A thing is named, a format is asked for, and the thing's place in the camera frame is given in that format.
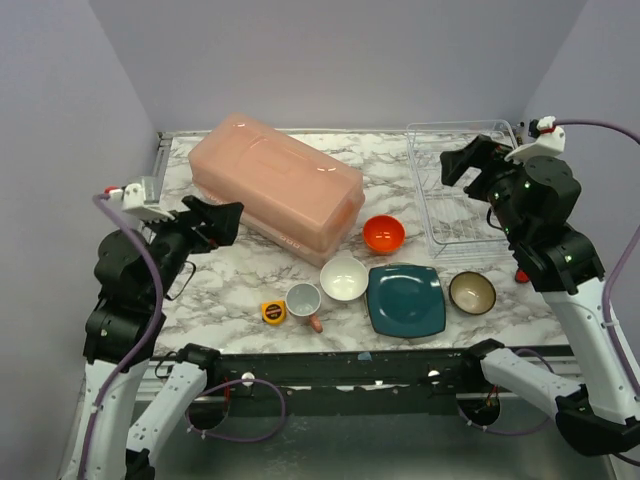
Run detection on brown beige bowl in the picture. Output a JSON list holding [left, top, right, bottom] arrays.
[[448, 271, 497, 315]]

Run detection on pink grey mug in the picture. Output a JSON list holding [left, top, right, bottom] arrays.
[[285, 283, 323, 333]]

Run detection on white bowl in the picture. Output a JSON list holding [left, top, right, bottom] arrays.
[[320, 256, 369, 302]]

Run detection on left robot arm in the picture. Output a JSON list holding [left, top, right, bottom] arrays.
[[62, 190, 244, 479]]

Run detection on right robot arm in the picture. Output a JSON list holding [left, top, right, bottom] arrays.
[[440, 135, 639, 456]]

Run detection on pink translucent storage box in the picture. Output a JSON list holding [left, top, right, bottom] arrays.
[[188, 114, 365, 267]]

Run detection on yellow tape measure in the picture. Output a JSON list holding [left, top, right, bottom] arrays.
[[261, 300, 287, 325]]

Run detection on orange bowl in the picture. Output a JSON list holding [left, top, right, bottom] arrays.
[[362, 215, 406, 255]]

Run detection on teal square plate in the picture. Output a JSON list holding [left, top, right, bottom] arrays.
[[365, 264, 446, 339]]

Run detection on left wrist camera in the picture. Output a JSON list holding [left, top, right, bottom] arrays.
[[104, 176, 175, 223]]

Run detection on white wire dish rack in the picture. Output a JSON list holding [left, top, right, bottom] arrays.
[[406, 120, 516, 260]]

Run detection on red handled tool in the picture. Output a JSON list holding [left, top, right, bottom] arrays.
[[515, 270, 529, 284]]

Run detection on black mounting rail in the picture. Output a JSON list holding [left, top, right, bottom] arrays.
[[154, 344, 576, 416]]

